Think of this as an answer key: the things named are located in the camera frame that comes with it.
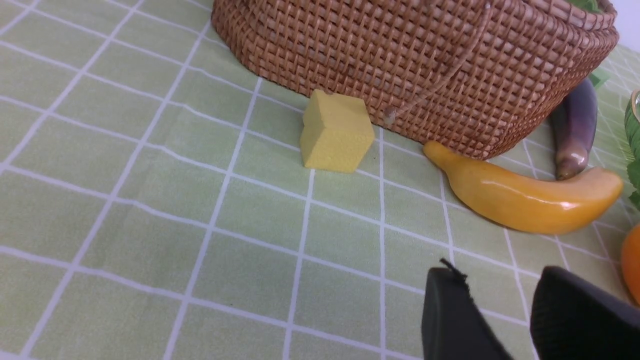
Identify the yellow foam cube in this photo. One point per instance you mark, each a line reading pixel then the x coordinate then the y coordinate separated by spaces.
pixel 336 132

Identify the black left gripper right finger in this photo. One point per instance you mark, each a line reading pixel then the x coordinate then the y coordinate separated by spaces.
pixel 573 319

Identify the green checkered tablecloth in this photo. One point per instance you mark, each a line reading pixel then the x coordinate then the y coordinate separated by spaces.
pixel 154 206

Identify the orange toy mango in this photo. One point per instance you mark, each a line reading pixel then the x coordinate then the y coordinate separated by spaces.
pixel 630 262

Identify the green leaf-shaped plate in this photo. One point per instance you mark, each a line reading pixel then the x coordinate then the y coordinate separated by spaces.
pixel 632 124

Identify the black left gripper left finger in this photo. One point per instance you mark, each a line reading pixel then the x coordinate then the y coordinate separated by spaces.
pixel 453 328

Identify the woven wicker basket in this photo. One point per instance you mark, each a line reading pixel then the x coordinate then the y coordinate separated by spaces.
pixel 476 75

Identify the purple toy eggplant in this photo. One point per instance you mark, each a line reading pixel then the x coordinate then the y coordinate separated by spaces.
pixel 574 123

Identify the yellow toy banana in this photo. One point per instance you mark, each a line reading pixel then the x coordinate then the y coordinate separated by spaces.
pixel 523 203

